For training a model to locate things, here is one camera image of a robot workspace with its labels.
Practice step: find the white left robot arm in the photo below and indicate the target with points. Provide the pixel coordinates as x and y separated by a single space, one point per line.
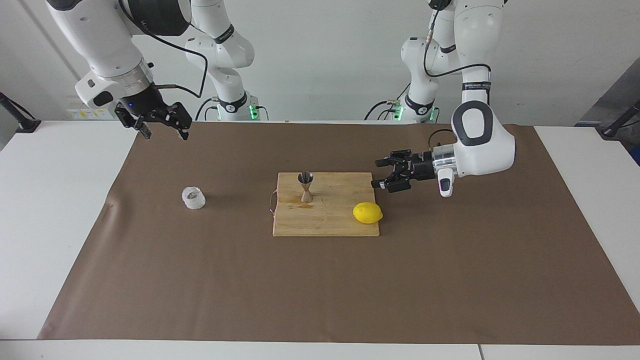
480 145

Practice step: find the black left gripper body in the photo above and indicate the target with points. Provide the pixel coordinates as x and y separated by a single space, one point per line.
422 166

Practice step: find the yellow lemon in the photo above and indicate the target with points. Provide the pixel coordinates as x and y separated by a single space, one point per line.
367 213

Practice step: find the clear textured glass cup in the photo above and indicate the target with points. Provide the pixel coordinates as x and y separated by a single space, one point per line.
193 198

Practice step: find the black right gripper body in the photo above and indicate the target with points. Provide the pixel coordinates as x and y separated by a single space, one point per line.
140 102

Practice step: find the black clamp stand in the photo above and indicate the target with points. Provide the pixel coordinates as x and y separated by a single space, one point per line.
22 122
617 125

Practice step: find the blue object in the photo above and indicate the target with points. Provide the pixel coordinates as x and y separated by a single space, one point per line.
636 155

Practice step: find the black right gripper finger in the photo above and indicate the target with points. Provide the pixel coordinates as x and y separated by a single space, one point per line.
175 115
130 119

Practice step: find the white wall socket box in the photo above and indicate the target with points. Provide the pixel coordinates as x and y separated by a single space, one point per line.
80 114

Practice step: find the steel double jigger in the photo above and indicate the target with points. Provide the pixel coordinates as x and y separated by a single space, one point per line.
306 187

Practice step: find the brown table mat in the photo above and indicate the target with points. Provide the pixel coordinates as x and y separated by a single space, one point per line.
200 275

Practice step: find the wooden cutting board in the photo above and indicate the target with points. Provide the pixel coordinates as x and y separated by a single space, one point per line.
325 220

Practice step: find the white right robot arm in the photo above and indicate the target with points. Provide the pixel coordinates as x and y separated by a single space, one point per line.
100 35

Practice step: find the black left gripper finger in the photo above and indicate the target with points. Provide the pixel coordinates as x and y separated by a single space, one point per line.
400 182
400 157

